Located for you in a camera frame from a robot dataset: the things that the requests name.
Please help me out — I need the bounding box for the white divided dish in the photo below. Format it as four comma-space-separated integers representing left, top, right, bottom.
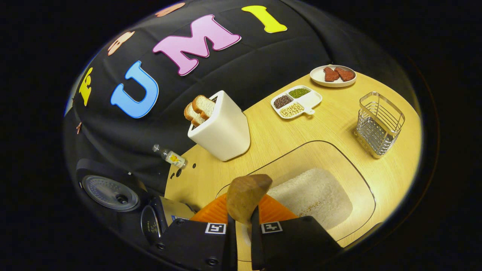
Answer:
270, 85, 323, 119

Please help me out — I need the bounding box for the white round plate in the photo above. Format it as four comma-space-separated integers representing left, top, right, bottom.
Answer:
310, 65, 357, 88

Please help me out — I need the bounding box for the pile of pale soybeans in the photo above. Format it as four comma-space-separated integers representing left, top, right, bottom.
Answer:
280, 103, 305, 117

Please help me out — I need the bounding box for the dark grey rice cooker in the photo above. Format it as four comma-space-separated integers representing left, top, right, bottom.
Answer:
75, 158, 198, 247

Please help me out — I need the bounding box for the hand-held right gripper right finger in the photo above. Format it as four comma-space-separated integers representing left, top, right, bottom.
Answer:
250, 194, 343, 271

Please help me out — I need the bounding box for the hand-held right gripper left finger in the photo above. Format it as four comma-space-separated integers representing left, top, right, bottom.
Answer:
149, 193, 237, 271

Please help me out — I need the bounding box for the glass bottle yellow label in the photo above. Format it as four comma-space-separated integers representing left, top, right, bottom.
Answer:
153, 144, 187, 169

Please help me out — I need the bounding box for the pile of dark brown beans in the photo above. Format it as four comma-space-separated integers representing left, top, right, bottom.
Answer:
273, 95, 293, 109

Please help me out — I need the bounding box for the metal wire chopstick holder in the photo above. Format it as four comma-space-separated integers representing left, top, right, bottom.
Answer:
354, 91, 406, 159

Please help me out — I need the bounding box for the white toaster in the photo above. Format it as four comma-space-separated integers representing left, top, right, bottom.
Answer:
187, 90, 251, 161

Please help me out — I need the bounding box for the white rice heap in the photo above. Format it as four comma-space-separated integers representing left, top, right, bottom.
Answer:
265, 168, 354, 231

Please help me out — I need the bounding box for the toast bread slice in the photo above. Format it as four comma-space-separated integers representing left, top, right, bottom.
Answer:
192, 95, 216, 120
184, 102, 206, 126

